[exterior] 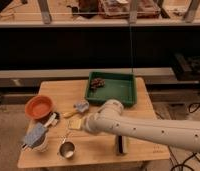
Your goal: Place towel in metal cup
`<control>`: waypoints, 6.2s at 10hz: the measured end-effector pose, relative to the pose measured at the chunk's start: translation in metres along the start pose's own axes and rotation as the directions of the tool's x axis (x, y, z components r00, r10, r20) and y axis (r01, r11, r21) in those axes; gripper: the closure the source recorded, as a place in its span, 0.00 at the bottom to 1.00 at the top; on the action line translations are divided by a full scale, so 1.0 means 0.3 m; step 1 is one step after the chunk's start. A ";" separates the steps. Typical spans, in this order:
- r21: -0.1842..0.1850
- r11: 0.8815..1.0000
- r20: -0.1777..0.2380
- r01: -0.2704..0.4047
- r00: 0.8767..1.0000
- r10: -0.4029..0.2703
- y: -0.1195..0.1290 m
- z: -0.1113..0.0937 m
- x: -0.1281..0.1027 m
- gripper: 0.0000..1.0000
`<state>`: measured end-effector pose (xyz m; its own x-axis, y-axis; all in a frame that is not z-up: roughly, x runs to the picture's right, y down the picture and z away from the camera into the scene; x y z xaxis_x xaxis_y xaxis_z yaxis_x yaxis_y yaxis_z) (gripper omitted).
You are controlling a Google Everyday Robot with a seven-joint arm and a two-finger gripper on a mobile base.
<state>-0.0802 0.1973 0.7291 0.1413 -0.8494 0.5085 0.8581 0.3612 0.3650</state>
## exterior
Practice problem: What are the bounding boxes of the white cup with blue cloth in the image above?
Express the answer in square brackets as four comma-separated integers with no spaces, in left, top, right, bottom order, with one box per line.
[22,123,48,152]

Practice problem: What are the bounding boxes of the orange plastic bowl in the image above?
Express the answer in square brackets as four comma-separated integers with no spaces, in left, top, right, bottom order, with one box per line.
[25,95,53,119]

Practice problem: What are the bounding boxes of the white black handled utensil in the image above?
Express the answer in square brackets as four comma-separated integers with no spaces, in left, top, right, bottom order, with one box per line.
[44,112,60,127]

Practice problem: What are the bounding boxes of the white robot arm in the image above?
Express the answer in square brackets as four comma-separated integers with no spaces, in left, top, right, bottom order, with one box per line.
[68,99,200,153]

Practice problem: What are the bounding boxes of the wooden table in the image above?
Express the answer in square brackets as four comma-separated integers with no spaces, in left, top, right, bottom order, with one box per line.
[18,80,170,169]

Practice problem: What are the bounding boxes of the black cables on floor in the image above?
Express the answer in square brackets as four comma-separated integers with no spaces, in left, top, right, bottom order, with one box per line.
[168,79,200,171]

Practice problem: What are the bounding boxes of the green plastic tray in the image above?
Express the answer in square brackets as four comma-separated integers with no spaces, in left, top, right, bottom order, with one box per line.
[85,71,137,107]

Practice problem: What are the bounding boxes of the small metal cup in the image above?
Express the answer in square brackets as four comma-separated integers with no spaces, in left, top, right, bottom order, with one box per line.
[58,132,75,159]

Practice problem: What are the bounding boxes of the black bristle scrub brush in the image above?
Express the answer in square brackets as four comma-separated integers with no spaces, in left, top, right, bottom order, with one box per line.
[115,136,129,155]

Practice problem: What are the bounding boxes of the brown pinecone object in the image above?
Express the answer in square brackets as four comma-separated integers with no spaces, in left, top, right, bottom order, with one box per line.
[90,78,105,89]

